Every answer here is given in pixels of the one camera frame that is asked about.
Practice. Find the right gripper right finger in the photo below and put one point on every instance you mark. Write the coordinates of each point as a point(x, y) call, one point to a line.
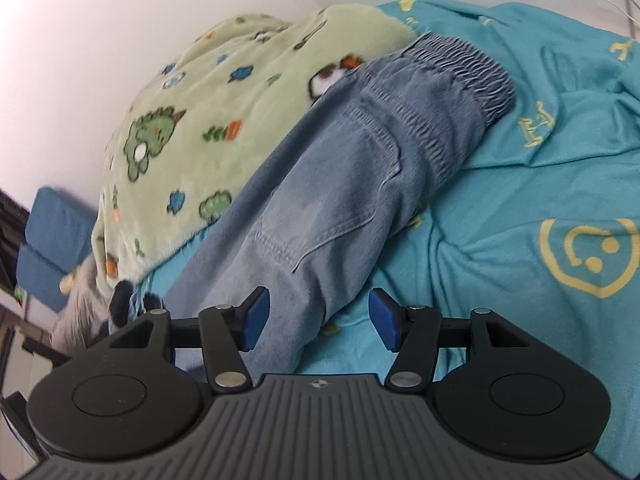
point(410, 332)

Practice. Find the grey cloth on chair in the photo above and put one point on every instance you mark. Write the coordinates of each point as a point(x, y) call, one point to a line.
point(84, 316)

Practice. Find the teal printed bed sheet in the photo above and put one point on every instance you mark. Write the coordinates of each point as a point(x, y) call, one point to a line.
point(533, 225)

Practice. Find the blue quilted chair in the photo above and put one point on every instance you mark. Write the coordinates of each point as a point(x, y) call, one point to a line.
point(57, 240)

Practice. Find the yellow plush toy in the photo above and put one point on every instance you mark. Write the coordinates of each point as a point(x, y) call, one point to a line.
point(69, 281)

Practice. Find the white black desk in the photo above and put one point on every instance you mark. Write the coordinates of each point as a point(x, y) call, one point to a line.
point(22, 370)

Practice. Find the green dinosaur fleece blanket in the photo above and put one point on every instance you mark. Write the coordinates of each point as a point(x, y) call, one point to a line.
point(198, 131)

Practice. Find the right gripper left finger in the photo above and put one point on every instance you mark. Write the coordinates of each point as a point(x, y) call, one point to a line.
point(228, 331)

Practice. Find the blue denim pants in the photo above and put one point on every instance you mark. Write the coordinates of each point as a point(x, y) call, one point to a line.
point(312, 221)

